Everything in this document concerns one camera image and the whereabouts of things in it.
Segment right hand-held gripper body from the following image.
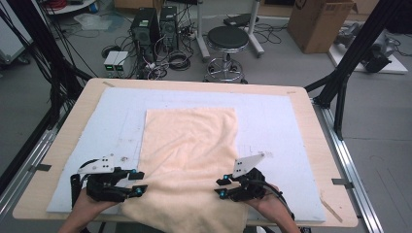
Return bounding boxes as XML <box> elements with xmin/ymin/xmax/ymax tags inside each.
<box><xmin>227</xmin><ymin>152</ymin><xmax>268</xmax><ymax>202</ymax></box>

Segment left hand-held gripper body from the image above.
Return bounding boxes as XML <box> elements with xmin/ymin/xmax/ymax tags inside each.
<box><xmin>77</xmin><ymin>153</ymin><xmax>132</xmax><ymax>203</ymax></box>

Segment cream towel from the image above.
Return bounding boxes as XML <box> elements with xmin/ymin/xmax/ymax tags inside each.
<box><xmin>120</xmin><ymin>107</ymin><xmax>251</xmax><ymax>233</ymax></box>

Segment person's left hand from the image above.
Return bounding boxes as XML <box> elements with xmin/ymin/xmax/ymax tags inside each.
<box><xmin>72</xmin><ymin>187</ymin><xmax>120</xmax><ymax>217</ymax></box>

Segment person's right hand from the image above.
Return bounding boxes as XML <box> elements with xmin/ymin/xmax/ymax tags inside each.
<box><xmin>244</xmin><ymin>183</ymin><xmax>286</xmax><ymax>224</ymax></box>

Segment white foam mat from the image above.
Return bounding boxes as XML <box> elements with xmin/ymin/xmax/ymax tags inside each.
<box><xmin>47</xmin><ymin>86</ymin><xmax>326</xmax><ymax>222</ymax></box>

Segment black tape strip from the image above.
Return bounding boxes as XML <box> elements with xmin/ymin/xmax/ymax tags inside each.
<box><xmin>28</xmin><ymin>163</ymin><xmax>52</xmax><ymax>173</ymax></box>
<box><xmin>331</xmin><ymin>178</ymin><xmax>355</xmax><ymax>189</ymax></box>

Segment thin wooden stick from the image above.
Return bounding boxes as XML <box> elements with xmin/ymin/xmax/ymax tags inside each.
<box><xmin>320</xmin><ymin>198</ymin><xmax>344</xmax><ymax>223</ymax></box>

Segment white power supply unit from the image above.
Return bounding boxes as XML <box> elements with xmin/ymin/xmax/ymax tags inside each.
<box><xmin>113</xmin><ymin>50</ymin><xmax>129</xmax><ymax>79</ymax></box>
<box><xmin>103</xmin><ymin>50</ymin><xmax>120</xmax><ymax>79</ymax></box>

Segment black round stool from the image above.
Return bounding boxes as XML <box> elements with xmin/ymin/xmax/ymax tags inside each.
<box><xmin>203</xmin><ymin>25</ymin><xmax>250</xmax><ymax>84</ymax></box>

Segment large black computer tower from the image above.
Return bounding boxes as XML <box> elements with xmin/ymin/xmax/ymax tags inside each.
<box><xmin>130</xmin><ymin>8</ymin><xmax>161</xmax><ymax>62</ymax></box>

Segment white stand leg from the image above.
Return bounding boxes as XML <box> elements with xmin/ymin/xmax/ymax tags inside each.
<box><xmin>195</xmin><ymin>0</ymin><xmax>212</xmax><ymax>62</ymax></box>
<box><xmin>247</xmin><ymin>0</ymin><xmax>265</xmax><ymax>58</ymax></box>

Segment slim black computer tower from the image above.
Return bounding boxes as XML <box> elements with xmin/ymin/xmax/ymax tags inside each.
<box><xmin>158</xmin><ymin>5</ymin><xmax>180</xmax><ymax>51</ymax></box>

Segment flat black case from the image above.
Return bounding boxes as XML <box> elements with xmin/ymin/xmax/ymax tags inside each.
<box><xmin>223</xmin><ymin>13</ymin><xmax>260</xmax><ymax>27</ymax></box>

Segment clear plastic bag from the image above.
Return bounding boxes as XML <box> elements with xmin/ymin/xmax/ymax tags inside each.
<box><xmin>73</xmin><ymin>13</ymin><xmax>105</xmax><ymax>31</ymax></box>

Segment white panel on stand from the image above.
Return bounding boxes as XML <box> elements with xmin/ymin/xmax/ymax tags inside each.
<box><xmin>0</xmin><ymin>16</ymin><xmax>33</xmax><ymax>64</ymax></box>

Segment brown cardboard box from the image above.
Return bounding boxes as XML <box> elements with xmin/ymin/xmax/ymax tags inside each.
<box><xmin>287</xmin><ymin>0</ymin><xmax>358</xmax><ymax>54</ymax></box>

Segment round white table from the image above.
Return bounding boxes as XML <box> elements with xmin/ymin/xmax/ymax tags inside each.
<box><xmin>42</xmin><ymin>0</ymin><xmax>98</xmax><ymax>16</ymax></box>

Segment grey and black machine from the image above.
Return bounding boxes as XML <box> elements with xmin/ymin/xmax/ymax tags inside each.
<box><xmin>334</xmin><ymin>22</ymin><xmax>402</xmax><ymax>74</ymax></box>

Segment white floor board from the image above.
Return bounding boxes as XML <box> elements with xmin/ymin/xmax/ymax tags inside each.
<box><xmin>328</xmin><ymin>38</ymin><xmax>409</xmax><ymax>75</ymax></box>

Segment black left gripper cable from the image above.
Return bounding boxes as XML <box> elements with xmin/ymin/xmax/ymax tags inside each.
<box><xmin>70</xmin><ymin>158</ymin><xmax>101</xmax><ymax>208</ymax></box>

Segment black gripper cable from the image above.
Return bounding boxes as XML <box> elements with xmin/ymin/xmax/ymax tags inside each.
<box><xmin>70</xmin><ymin>158</ymin><xmax>101</xmax><ymax>208</ymax></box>
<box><xmin>256</xmin><ymin>179</ymin><xmax>295</xmax><ymax>221</ymax></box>

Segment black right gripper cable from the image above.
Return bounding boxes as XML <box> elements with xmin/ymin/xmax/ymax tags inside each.
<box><xmin>256</xmin><ymin>179</ymin><xmax>295</xmax><ymax>221</ymax></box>

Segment aluminium rail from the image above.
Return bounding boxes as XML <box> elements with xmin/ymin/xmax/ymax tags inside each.
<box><xmin>0</xmin><ymin>129</ymin><xmax>57</xmax><ymax>221</ymax></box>
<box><xmin>312</xmin><ymin>98</ymin><xmax>385</xmax><ymax>233</ymax></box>

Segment coil of black cable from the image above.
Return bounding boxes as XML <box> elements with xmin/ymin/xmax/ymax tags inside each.
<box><xmin>168</xmin><ymin>50</ymin><xmax>192</xmax><ymax>72</ymax></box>

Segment black metal frame with cables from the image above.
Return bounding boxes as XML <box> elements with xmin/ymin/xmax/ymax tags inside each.
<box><xmin>0</xmin><ymin>0</ymin><xmax>93</xmax><ymax>130</ymax></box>

